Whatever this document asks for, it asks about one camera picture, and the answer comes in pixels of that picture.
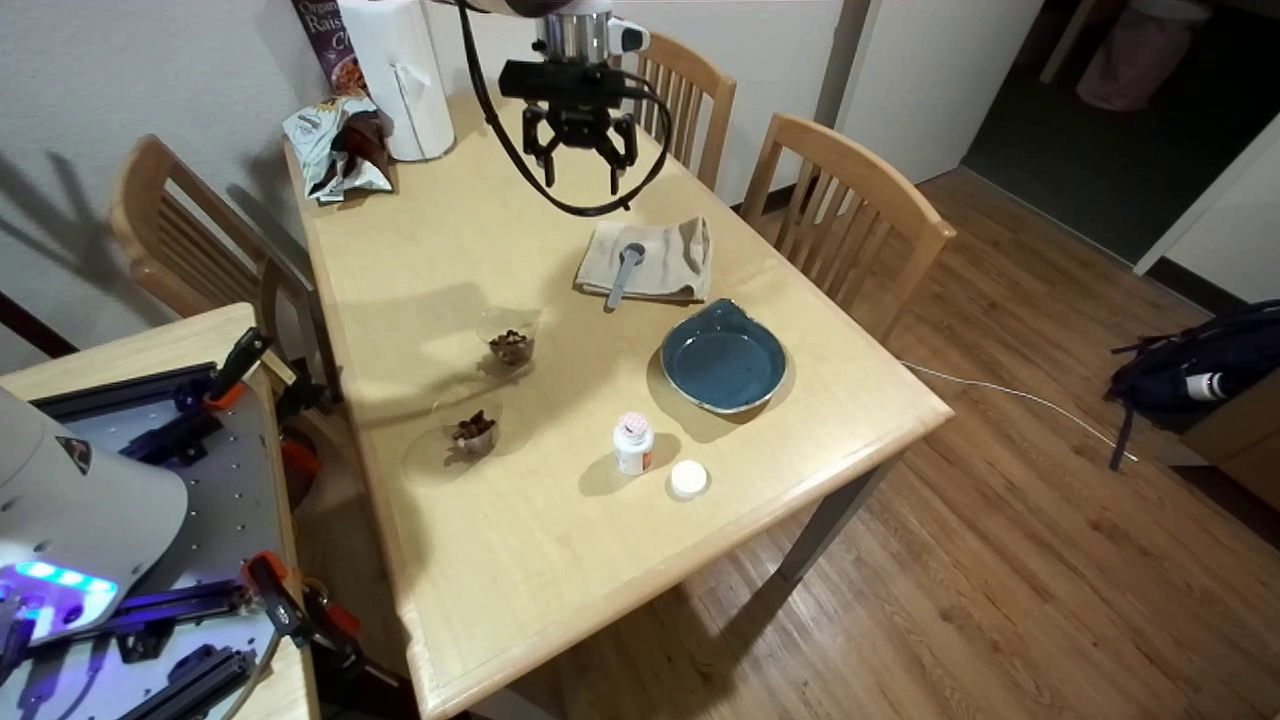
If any grey spoon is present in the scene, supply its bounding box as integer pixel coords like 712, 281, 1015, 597
602, 245, 645, 313

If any glass bowl with snack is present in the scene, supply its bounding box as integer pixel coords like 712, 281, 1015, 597
480, 328, 535, 381
447, 413, 495, 466

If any white bottle cap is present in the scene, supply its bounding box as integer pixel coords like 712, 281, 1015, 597
666, 461, 712, 500

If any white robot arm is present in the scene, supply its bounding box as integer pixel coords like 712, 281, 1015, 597
464, 0, 653, 198

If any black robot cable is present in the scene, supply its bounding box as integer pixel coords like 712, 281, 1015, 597
455, 0, 674, 222

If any wooden chair far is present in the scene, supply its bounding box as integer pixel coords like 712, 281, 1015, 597
636, 33, 737, 184

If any white floor cable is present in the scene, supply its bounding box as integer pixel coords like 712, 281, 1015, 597
906, 359, 1140, 469

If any black backpack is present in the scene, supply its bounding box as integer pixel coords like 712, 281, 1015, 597
1104, 299, 1280, 469

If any wooden chair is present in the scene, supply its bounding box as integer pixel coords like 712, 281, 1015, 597
738, 117, 954, 340
111, 137, 332, 385
636, 33, 737, 184

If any crumpled grey cloth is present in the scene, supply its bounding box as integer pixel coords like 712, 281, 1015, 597
283, 98, 390, 206

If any beige towel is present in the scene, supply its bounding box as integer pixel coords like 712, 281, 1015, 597
575, 222, 712, 299

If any purple snack package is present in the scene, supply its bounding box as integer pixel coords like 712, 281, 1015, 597
291, 0, 365, 98

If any blue ceramic plate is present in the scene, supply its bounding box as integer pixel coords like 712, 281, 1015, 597
659, 299, 787, 418

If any pink bag in doorway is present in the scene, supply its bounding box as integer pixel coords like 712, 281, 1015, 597
1074, 0, 1211, 113

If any wooden chair back left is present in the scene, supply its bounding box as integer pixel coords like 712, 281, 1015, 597
111, 137, 332, 385

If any orange black clamp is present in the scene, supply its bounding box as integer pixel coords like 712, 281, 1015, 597
244, 551, 415, 720

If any small white bottle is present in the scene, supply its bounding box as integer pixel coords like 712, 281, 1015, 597
610, 413, 657, 477

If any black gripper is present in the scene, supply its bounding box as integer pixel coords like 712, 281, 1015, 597
498, 62, 636, 198

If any wooden chair right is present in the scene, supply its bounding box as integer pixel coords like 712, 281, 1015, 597
738, 117, 954, 340

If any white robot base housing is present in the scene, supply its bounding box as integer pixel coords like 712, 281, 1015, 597
0, 393, 187, 643

